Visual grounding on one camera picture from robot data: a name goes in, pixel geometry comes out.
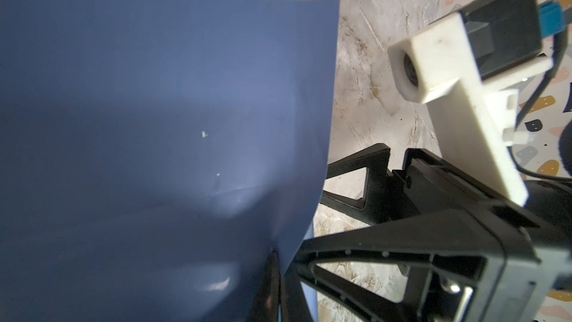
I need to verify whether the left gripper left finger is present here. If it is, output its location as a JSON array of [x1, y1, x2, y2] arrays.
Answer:
[[247, 251, 282, 322]]

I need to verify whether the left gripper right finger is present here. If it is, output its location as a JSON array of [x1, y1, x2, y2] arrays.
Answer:
[[281, 268, 314, 322]]

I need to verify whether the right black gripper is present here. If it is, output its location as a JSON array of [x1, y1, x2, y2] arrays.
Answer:
[[292, 143, 571, 321]]

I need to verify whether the blue wrapping paper sheet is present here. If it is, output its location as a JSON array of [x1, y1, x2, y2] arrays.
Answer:
[[1, 0, 340, 321]]

